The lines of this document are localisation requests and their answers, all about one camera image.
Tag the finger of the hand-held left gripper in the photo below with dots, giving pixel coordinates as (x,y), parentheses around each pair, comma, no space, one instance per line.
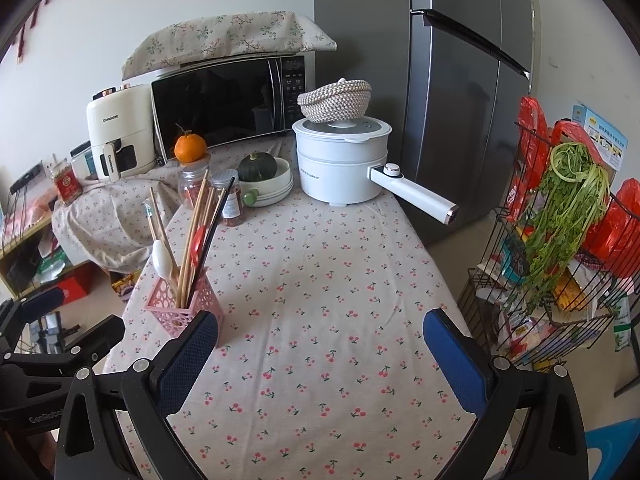
(97,340)
(40,302)

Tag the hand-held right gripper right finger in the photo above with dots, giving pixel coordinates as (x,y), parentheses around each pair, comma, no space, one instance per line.
(455,365)

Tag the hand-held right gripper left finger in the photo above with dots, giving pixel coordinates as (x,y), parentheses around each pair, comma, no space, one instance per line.
(192,360)

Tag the pink plastic basket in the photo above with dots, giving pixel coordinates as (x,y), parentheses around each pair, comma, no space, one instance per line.
(172,317)

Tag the white plastic spoon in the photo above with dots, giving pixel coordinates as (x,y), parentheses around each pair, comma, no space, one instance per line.
(161,259)

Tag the wooden chopstick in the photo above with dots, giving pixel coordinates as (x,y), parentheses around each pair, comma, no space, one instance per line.
(161,230)
(197,215)
(192,240)
(215,216)
(205,219)

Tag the red plastic spoon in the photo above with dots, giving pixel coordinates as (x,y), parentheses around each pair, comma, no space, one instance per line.
(201,240)

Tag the red box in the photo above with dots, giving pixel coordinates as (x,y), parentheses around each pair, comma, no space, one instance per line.
(75,280)

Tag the yellow printed box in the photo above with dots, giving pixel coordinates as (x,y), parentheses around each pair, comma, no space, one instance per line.
(127,285)

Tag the red label jar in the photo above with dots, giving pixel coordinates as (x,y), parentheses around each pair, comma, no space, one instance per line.
(66,185)

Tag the cherry print tablecloth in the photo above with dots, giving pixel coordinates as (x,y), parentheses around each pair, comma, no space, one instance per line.
(320,310)

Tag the small jar with metal lid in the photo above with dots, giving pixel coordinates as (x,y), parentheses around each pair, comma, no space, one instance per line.
(232,205)

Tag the clear jar with cork lid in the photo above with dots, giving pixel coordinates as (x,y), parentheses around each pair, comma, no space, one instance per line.
(189,185)

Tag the blue plastic stool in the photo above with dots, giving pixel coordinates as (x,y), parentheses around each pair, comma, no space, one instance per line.
(615,452)

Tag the white dish with green knob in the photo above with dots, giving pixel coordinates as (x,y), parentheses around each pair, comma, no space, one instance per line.
(272,190)

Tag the green leafy vegetables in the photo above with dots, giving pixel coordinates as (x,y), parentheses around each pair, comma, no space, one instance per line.
(565,210)

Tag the white air fryer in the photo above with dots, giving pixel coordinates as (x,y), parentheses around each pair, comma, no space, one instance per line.
(120,130)

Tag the dark green squash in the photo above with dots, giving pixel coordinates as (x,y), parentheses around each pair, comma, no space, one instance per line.
(256,167)

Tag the orange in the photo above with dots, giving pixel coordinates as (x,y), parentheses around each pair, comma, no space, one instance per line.
(190,147)

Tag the red plastic bag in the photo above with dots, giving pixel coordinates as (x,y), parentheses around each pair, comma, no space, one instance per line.
(615,225)
(527,150)

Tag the white electric pot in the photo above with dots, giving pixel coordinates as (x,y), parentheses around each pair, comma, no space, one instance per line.
(335,165)

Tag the grey refrigerator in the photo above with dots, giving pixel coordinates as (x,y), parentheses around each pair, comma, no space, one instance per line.
(450,110)

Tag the black microwave oven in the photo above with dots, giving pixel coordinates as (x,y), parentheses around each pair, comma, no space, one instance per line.
(220,100)

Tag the blue printed carton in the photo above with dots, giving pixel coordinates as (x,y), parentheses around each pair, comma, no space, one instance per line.
(600,135)

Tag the floral cloth cover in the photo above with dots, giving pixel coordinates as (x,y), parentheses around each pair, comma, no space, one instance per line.
(225,40)

